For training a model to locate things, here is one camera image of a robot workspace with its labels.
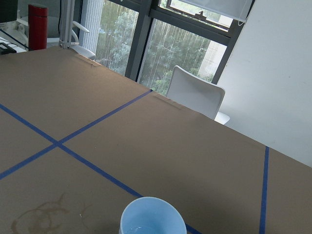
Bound white roller blind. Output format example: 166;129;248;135
182;0;254;26

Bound white plastic chair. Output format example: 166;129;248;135
166;65;230;125

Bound red thermos bottle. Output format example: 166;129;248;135
28;3;48;50

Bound aluminium frame post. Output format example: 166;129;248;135
59;0;75;49

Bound light blue plastic cup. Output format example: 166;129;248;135
119;197;187;234

